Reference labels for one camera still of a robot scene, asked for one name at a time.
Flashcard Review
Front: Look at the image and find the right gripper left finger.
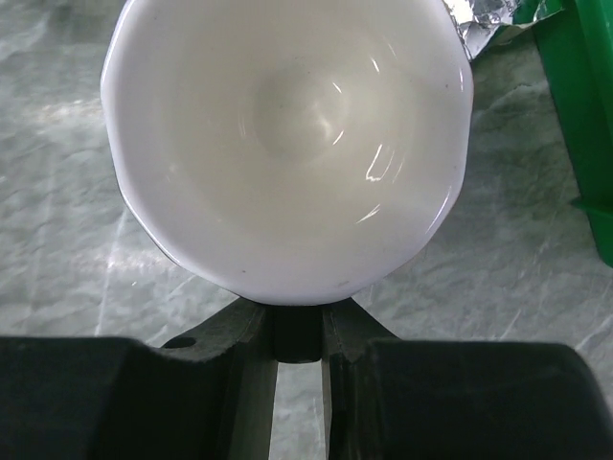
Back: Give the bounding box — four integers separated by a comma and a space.
1, 300, 277, 459

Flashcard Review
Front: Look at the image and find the green plastic basket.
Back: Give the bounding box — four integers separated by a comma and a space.
516, 0, 612, 265

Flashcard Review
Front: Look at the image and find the dark grey mug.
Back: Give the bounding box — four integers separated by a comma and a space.
101, 1, 473, 362

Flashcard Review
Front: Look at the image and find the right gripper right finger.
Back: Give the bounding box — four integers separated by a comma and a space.
322, 299, 612, 459

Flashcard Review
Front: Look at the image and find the red white carton box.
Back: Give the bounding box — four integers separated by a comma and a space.
443, 0, 531, 62

